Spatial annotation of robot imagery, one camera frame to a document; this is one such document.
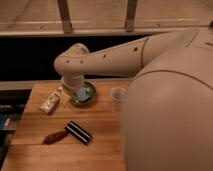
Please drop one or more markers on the blue item in bowl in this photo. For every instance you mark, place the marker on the blue item in bowl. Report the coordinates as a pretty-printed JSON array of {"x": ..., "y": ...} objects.
[{"x": 82, "y": 95}]

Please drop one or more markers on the black white striped box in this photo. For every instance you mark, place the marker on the black white striped box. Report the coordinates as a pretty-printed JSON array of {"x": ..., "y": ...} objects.
[{"x": 78, "y": 132}]

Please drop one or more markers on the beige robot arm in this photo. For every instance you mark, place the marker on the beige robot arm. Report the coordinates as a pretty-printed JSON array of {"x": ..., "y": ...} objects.
[{"x": 167, "y": 112}]

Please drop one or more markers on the clear plastic cup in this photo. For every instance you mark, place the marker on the clear plastic cup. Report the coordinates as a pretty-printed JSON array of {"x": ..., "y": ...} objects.
[{"x": 117, "y": 96}]

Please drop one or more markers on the wooden cutting board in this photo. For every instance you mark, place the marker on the wooden cutting board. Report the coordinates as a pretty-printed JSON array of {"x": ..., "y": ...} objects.
[{"x": 70, "y": 139}]

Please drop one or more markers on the green ceramic bowl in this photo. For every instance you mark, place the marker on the green ceramic bowl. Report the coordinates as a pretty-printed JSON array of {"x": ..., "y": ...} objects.
[{"x": 90, "y": 90}]

